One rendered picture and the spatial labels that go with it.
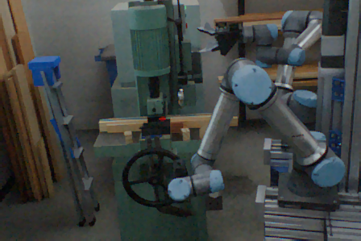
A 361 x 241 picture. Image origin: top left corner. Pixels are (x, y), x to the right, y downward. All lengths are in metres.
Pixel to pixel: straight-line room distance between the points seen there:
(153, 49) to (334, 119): 0.83
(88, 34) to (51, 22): 0.37
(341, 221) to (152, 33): 1.09
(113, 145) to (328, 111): 0.97
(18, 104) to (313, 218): 2.23
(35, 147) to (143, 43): 1.68
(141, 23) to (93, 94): 2.72
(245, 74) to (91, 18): 3.20
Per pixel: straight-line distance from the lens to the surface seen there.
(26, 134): 3.36
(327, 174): 1.55
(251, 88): 1.35
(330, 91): 1.83
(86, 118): 4.69
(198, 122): 2.13
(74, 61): 4.53
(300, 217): 1.81
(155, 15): 1.93
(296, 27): 2.26
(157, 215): 2.20
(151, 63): 1.97
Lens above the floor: 1.71
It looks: 20 degrees down
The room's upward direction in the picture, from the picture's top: 4 degrees counter-clockwise
